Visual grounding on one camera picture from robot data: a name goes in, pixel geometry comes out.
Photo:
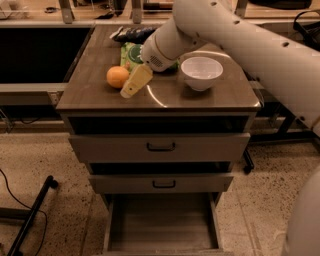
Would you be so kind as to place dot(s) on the grey drawer cabinet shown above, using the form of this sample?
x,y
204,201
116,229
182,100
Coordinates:
x,y
165,106

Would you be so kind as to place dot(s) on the top drawer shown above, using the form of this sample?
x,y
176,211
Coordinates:
x,y
158,148

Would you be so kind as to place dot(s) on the green snack bag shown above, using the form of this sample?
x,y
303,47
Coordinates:
x,y
130,57

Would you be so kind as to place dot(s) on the dark blue snack bag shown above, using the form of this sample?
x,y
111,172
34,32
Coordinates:
x,y
136,35

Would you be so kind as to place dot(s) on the middle drawer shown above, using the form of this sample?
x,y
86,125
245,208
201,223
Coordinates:
x,y
156,183

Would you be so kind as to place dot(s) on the black stand leg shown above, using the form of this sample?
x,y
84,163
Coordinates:
x,y
26,215

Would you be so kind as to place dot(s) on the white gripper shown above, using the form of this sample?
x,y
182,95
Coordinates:
x,y
150,54

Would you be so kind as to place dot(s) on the open bottom drawer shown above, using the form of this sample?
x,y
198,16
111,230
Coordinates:
x,y
163,225

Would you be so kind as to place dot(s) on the white bowl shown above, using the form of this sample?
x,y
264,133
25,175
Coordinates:
x,y
200,73

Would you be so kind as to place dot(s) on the orange fruit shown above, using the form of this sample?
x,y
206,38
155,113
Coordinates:
x,y
116,76

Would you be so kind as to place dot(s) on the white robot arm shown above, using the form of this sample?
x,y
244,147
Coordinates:
x,y
287,69

